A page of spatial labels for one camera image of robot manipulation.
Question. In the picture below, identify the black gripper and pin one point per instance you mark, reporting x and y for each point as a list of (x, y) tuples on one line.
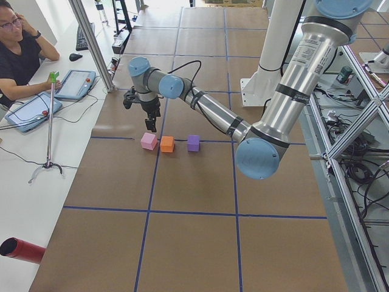
[(151, 107)]

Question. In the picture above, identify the orange foam cube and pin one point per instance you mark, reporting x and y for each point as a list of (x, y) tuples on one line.
[(167, 144)]

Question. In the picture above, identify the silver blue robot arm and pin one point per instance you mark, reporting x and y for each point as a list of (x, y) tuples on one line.
[(261, 145)]

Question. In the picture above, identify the pink foam cube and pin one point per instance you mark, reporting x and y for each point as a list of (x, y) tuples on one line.
[(148, 141)]

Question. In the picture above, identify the purple foam cube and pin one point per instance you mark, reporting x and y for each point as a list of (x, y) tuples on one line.
[(193, 143)]

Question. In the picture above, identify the blue teach pendant far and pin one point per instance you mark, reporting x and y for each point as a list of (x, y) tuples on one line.
[(75, 85)]

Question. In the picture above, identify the blue teach pendant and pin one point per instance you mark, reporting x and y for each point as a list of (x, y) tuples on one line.
[(75, 85), (31, 114)]

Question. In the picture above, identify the black computer mouse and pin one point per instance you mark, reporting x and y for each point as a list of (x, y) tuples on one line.
[(75, 56)]

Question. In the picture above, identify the black keyboard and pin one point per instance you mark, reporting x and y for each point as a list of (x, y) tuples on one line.
[(81, 43)]

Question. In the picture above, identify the metal reacher grabber tool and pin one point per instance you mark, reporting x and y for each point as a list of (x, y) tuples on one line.
[(49, 164)]

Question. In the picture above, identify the blue teach pendant near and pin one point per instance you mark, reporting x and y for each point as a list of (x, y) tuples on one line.
[(31, 114)]

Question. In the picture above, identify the person in black shirt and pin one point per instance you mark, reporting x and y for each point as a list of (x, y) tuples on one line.
[(22, 48)]

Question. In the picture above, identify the red cylinder tube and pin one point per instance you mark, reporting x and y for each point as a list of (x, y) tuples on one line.
[(19, 249)]

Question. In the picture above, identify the green power supply box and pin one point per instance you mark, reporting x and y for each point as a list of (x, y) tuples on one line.
[(344, 74)]

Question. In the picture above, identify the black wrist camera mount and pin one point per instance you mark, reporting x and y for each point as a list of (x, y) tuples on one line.
[(129, 98)]

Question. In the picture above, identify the aluminium frame post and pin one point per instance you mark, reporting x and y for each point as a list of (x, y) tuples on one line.
[(83, 21)]

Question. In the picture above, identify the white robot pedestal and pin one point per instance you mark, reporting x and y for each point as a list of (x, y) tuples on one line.
[(284, 19)]

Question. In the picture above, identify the aluminium frame rail right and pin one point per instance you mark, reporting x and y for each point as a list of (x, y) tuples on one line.
[(348, 138)]

